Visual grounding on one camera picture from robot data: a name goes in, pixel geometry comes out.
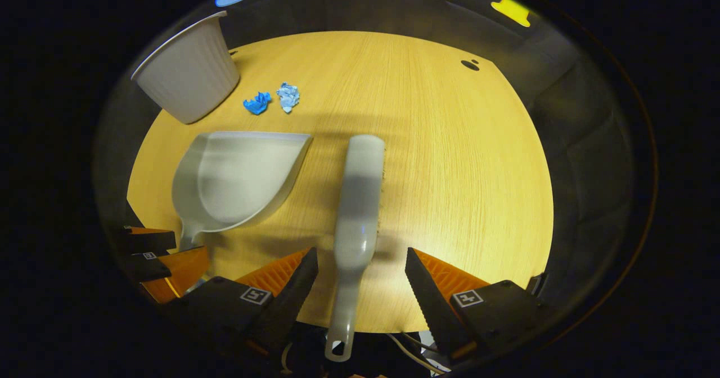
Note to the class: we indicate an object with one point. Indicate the small white broom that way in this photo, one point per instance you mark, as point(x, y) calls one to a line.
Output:
point(360, 198)

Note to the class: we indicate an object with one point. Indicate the wooden desktop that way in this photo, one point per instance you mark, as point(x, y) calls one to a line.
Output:
point(461, 187)

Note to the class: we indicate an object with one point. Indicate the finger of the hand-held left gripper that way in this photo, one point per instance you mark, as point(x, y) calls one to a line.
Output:
point(149, 241)
point(147, 268)

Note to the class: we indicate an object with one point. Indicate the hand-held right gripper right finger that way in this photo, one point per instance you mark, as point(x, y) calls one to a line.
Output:
point(427, 302)

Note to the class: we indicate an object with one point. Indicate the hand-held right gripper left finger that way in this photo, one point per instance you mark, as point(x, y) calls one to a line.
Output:
point(298, 296)

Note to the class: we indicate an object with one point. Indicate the white ribbed garbage bin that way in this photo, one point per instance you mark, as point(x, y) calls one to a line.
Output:
point(188, 74)

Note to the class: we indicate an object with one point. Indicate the dark blue paper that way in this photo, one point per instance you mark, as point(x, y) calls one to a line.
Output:
point(257, 104)

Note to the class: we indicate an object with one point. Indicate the white plastic dustpan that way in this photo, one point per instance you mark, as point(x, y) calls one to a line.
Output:
point(242, 181)

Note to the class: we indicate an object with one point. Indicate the light blue paper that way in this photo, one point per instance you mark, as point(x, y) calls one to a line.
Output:
point(288, 97)

